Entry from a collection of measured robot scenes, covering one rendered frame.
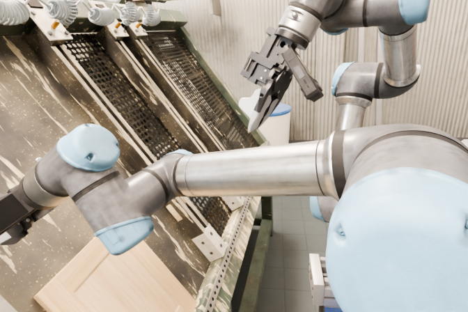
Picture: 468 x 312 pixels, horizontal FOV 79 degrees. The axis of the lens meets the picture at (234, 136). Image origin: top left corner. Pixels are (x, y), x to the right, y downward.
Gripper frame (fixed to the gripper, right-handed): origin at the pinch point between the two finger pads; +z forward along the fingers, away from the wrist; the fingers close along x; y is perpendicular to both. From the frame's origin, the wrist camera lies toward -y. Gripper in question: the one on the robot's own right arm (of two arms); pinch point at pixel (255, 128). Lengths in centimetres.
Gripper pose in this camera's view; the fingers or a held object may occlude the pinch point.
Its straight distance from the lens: 61.1
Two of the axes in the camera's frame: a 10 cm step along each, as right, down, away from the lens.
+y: -7.6, -5.0, 4.2
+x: -4.7, -0.2, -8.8
